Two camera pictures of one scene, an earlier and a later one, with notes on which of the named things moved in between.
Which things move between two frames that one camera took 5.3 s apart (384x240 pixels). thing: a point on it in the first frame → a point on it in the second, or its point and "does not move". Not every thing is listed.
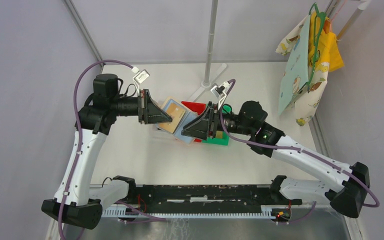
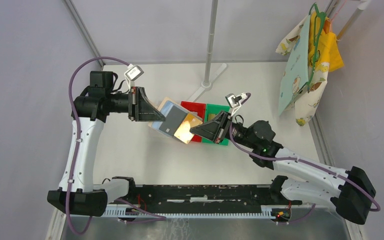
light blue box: (180, 116) does not move
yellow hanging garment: (323, 43) does not move
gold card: (176, 113) → (183, 132)
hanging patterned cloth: (303, 87) does not move
